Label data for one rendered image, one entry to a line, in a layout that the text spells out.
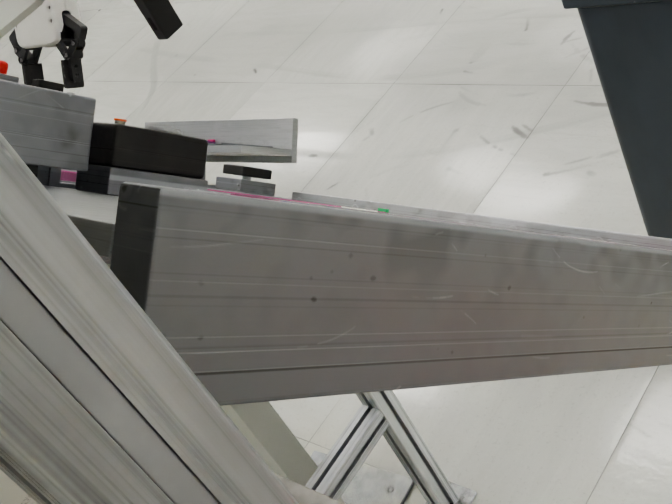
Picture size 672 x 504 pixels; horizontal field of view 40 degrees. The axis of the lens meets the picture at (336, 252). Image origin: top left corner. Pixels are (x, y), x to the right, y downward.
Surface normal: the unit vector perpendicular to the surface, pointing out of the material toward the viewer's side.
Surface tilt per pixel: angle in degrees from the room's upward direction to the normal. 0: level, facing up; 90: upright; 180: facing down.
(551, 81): 0
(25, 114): 90
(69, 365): 90
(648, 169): 90
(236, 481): 90
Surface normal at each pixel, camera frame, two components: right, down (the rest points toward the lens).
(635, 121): -0.51, 0.70
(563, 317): 0.72, 0.13
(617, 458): -0.42, -0.70
